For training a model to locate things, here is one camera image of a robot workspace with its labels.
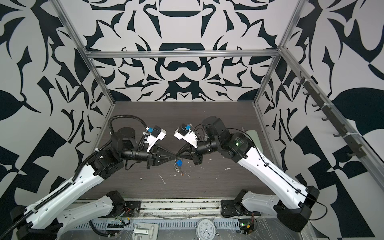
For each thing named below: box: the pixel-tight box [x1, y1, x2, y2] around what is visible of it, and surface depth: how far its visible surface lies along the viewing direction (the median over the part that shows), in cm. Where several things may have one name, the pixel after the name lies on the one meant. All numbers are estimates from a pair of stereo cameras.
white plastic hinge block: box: [132, 222, 159, 240], surface depth 69 cm
